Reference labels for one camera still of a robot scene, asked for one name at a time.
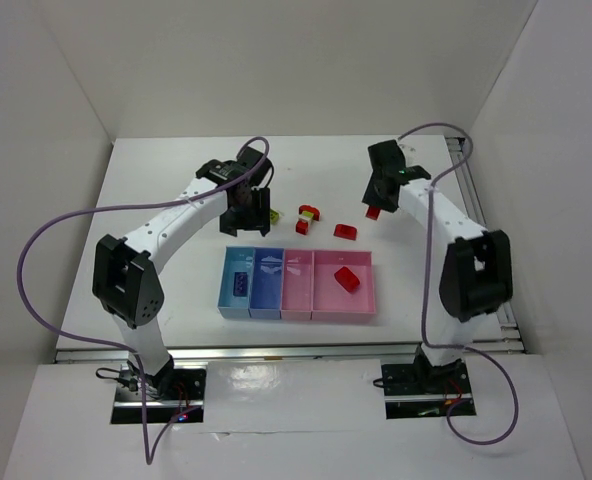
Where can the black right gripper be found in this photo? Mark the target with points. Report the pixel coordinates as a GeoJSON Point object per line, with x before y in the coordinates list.
{"type": "Point", "coordinates": [376, 195]}

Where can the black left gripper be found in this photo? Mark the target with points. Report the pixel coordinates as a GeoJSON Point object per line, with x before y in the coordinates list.
{"type": "Point", "coordinates": [249, 216]}

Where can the red rectangular lego brick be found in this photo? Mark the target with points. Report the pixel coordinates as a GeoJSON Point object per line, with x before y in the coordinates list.
{"type": "Point", "coordinates": [373, 213]}

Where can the red curved lego brick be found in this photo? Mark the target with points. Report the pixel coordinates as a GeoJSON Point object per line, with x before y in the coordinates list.
{"type": "Point", "coordinates": [344, 231]}

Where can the purple lego brick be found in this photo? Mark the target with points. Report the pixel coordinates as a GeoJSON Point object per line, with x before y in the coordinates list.
{"type": "Point", "coordinates": [240, 284]}

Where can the red rounded lego brick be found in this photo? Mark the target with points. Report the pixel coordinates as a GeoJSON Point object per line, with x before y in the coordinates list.
{"type": "Point", "coordinates": [347, 279]}

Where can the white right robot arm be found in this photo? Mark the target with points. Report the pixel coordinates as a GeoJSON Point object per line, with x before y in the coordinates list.
{"type": "Point", "coordinates": [468, 271]}

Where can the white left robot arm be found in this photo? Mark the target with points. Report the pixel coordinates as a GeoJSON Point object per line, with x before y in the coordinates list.
{"type": "Point", "coordinates": [126, 270]}

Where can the lime green lego brick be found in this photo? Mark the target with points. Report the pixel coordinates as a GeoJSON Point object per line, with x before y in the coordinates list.
{"type": "Point", "coordinates": [274, 217]}

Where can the light blue container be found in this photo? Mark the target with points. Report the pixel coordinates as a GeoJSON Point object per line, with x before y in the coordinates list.
{"type": "Point", "coordinates": [236, 258]}

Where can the red green white lego stack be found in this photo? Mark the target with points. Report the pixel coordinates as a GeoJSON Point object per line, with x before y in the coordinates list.
{"type": "Point", "coordinates": [307, 215]}

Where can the narrow pink container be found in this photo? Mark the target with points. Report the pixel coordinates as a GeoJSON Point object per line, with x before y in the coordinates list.
{"type": "Point", "coordinates": [297, 285]}

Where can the dark blue container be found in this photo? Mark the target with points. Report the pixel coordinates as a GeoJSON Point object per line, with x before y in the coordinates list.
{"type": "Point", "coordinates": [267, 278]}

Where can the wide pink container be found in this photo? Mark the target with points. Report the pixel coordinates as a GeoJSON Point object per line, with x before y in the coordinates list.
{"type": "Point", "coordinates": [331, 303]}

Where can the aluminium front rail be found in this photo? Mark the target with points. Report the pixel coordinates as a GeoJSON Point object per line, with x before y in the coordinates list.
{"type": "Point", "coordinates": [247, 353]}

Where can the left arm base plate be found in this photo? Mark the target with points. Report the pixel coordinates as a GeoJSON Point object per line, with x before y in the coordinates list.
{"type": "Point", "coordinates": [183, 396]}

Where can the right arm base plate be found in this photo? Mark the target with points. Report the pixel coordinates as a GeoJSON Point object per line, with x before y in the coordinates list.
{"type": "Point", "coordinates": [407, 396]}

